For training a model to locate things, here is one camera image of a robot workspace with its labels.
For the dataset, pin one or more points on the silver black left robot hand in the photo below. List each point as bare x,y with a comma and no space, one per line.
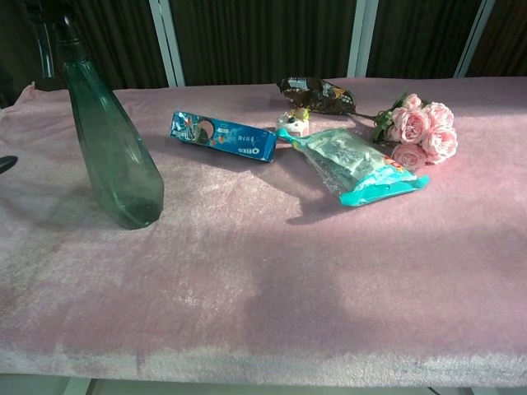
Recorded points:
6,164

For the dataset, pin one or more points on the green spray bottle black trigger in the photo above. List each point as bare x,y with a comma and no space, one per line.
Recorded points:
115,164

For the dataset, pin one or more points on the blue Oreo cookie box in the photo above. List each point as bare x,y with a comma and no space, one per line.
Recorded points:
230,138

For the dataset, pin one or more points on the dark pleated curtain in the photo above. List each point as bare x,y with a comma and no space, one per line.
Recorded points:
263,37

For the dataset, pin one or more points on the small toy cake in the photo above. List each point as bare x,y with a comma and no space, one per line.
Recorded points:
294,121

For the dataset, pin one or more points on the pink plush table cloth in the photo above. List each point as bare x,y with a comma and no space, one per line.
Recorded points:
288,267

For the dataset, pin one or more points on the dark brown snack bag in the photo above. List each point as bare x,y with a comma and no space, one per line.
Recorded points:
317,95

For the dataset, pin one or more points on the teal clear snack bag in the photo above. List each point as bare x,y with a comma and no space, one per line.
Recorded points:
354,164

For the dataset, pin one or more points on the pink artificial rose bouquet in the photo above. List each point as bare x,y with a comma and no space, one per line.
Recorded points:
416,127

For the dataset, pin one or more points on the white frame post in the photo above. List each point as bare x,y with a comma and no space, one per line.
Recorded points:
473,37
362,37
166,41

